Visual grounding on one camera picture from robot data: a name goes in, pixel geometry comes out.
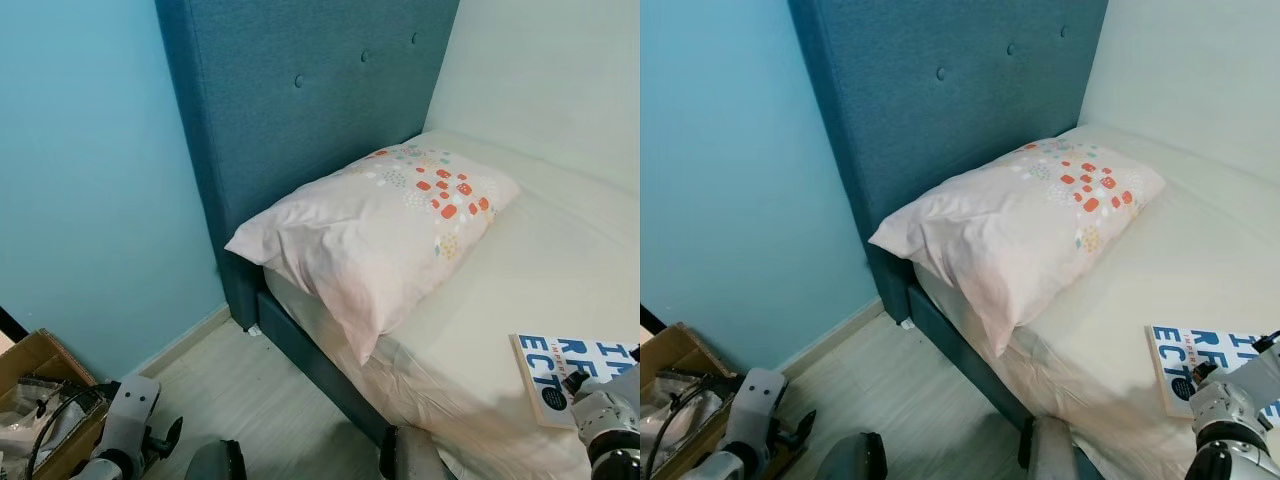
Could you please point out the pink dotted pillow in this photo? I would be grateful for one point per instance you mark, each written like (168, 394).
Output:
(1000, 235)
(360, 240)

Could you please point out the beige sheeted bed mattress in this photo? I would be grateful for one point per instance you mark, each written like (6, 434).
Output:
(1190, 260)
(540, 270)

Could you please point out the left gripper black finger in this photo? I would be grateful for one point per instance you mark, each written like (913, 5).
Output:
(803, 422)
(172, 430)

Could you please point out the teal upholstered headboard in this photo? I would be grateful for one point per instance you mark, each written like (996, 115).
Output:
(300, 110)
(950, 100)

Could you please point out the brown cardboard box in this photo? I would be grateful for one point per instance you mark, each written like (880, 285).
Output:
(680, 350)
(40, 365)

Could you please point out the dark teal bed frame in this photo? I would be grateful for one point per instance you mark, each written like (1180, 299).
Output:
(965, 355)
(320, 365)

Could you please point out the white book blue letters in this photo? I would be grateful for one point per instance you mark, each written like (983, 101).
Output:
(570, 365)
(1180, 355)

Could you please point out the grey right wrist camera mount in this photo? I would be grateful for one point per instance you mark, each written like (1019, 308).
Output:
(622, 382)
(1255, 368)

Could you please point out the clear plastic bag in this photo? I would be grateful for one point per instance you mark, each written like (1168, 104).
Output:
(680, 415)
(40, 420)

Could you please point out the black door frame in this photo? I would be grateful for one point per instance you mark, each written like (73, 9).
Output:
(650, 320)

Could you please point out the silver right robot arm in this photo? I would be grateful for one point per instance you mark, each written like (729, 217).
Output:
(1230, 430)
(610, 430)

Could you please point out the grey right robot leg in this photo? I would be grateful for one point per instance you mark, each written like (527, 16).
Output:
(415, 458)
(1055, 450)

